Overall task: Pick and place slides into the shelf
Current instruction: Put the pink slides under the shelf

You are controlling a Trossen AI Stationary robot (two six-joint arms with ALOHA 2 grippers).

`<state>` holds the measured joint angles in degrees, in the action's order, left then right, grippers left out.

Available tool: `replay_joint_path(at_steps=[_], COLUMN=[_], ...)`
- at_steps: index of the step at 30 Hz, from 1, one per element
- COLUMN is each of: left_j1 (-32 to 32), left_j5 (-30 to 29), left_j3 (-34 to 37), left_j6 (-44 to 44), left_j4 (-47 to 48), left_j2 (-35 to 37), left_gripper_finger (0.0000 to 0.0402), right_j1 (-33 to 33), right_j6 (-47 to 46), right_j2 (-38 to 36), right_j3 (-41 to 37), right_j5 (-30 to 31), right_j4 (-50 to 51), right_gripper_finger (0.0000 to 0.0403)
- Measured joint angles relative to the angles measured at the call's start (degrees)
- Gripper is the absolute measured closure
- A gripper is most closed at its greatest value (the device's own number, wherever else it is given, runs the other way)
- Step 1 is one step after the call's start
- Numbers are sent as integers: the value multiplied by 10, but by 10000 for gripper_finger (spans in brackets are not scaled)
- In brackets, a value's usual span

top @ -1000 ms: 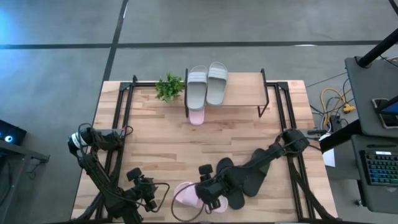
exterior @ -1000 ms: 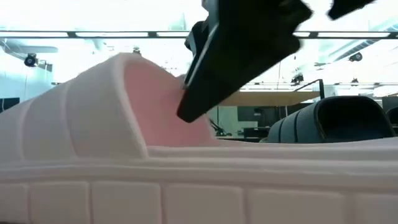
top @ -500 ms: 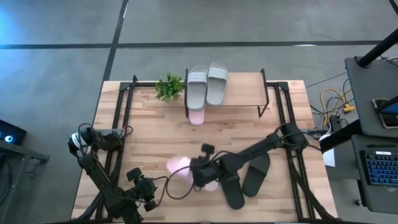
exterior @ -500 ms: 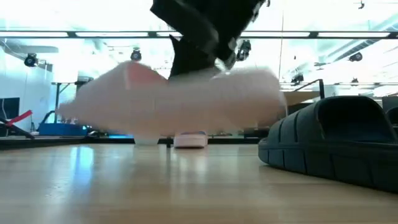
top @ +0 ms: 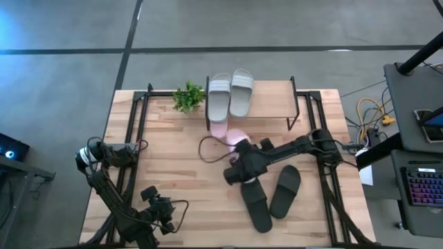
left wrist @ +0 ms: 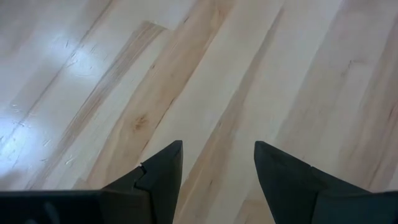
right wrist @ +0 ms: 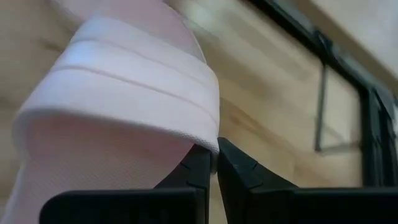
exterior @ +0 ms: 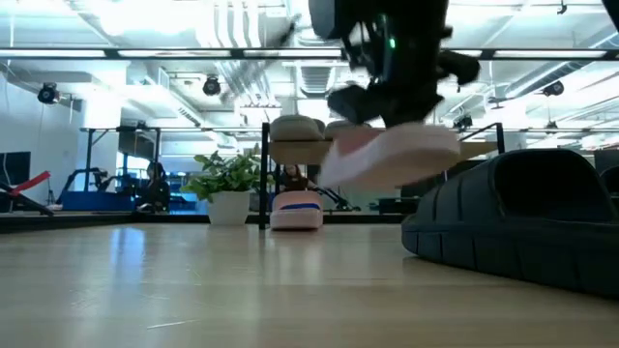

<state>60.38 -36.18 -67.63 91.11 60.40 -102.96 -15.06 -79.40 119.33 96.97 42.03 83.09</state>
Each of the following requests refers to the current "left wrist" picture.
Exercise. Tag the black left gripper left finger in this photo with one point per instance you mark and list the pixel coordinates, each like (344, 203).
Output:
(158, 189)

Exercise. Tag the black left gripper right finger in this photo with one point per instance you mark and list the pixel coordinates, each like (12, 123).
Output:
(286, 189)

